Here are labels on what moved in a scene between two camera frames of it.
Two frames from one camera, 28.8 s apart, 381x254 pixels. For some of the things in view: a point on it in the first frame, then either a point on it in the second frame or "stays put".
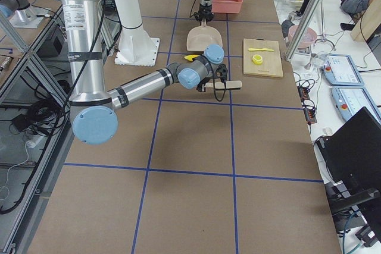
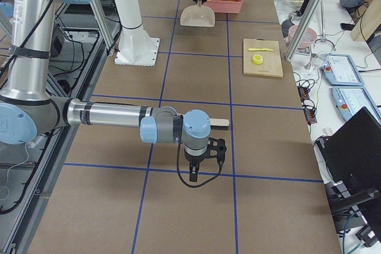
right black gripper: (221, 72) → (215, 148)
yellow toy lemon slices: (257, 59) stays put
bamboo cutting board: (271, 65) stays put
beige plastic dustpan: (200, 37) → (197, 15)
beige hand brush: (231, 84) → (219, 124)
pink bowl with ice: (308, 37) stays put
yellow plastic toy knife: (263, 49) stays put
